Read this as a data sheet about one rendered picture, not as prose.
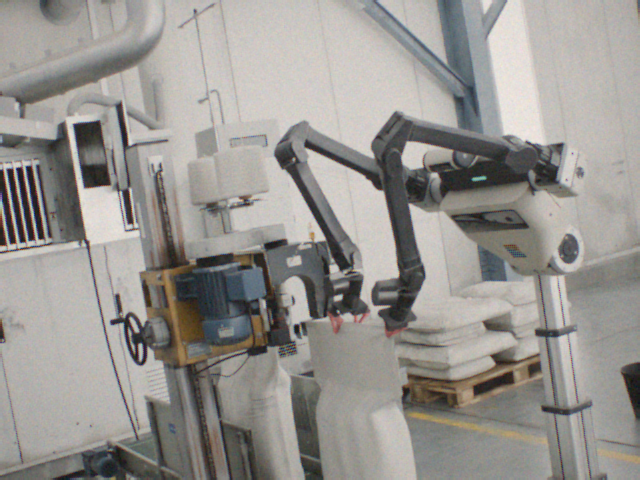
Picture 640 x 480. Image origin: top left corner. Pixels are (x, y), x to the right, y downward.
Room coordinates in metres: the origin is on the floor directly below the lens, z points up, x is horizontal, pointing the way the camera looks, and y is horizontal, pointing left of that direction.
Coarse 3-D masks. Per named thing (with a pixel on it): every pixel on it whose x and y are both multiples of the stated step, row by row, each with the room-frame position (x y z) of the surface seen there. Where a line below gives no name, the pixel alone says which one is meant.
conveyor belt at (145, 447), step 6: (150, 438) 4.44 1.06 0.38; (126, 444) 4.39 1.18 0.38; (132, 444) 4.37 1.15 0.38; (138, 444) 4.35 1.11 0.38; (144, 444) 4.33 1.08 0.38; (150, 444) 4.31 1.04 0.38; (138, 450) 4.23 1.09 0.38; (144, 450) 4.21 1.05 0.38; (150, 450) 4.20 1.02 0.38; (150, 456) 4.08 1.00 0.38; (306, 474) 3.43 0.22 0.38; (312, 474) 3.42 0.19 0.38; (318, 474) 3.40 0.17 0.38
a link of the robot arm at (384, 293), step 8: (416, 272) 2.33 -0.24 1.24; (384, 280) 2.37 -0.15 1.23; (392, 280) 2.38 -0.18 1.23; (400, 280) 2.38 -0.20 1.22; (416, 280) 2.33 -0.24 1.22; (376, 288) 2.36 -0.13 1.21; (384, 288) 2.34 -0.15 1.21; (392, 288) 2.35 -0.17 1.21; (400, 288) 2.35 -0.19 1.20; (408, 288) 2.35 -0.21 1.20; (416, 288) 2.35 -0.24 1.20; (376, 296) 2.36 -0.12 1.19; (384, 296) 2.35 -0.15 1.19; (392, 296) 2.35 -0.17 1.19; (376, 304) 2.35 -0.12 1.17; (384, 304) 2.36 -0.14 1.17; (392, 304) 2.37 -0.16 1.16
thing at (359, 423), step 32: (320, 352) 2.87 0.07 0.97; (352, 352) 2.65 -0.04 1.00; (384, 352) 2.54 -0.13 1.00; (320, 384) 2.88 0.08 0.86; (352, 384) 2.67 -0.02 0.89; (384, 384) 2.56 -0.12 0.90; (320, 416) 2.80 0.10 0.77; (352, 416) 2.61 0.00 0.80; (384, 416) 2.59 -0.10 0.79; (320, 448) 2.85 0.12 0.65; (352, 448) 2.63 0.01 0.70; (384, 448) 2.55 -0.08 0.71
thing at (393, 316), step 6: (396, 306) 2.40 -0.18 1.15; (378, 312) 2.44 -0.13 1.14; (384, 312) 2.44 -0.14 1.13; (390, 312) 2.43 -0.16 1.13; (396, 312) 2.41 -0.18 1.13; (402, 312) 2.40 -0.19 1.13; (408, 312) 2.41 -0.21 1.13; (384, 318) 2.42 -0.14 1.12; (390, 318) 2.43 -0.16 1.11; (396, 318) 2.42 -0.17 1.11; (402, 318) 2.42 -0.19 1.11; (408, 318) 2.45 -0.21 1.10; (414, 318) 2.45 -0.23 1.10; (390, 324) 2.41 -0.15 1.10; (396, 324) 2.42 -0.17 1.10
